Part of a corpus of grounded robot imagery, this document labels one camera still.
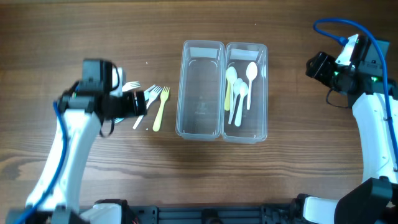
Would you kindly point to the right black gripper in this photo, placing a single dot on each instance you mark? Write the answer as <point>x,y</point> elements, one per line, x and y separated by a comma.
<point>321,63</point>

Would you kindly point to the yellow plastic fork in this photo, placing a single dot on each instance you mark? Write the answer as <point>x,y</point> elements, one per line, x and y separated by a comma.
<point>163,98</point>

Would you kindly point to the beige plastic fork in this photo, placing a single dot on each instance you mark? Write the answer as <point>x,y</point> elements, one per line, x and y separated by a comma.
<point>130,86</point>

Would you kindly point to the white plastic fork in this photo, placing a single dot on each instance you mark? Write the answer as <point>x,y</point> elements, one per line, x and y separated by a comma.
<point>153,94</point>

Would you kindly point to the translucent plastic fork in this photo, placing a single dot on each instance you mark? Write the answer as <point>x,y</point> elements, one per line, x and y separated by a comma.
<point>147,92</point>

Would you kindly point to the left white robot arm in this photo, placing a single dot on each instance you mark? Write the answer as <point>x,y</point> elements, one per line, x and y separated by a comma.
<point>81,111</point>

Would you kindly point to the yellow plastic spoon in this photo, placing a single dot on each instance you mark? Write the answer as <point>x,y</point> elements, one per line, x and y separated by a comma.
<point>227,96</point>

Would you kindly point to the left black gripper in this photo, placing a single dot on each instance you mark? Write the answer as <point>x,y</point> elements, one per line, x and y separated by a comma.
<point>129,99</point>

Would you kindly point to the white plastic spoon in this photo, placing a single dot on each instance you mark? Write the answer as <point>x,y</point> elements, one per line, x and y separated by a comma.
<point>251,74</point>
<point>243,91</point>
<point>231,76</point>

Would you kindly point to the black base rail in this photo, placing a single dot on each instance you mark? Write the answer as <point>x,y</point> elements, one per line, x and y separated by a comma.
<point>214,214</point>

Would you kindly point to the left clear plastic container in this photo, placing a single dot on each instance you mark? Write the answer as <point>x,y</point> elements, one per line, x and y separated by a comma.
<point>199,94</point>

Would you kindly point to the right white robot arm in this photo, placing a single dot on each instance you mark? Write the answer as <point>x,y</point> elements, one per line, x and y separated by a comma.
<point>357,73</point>

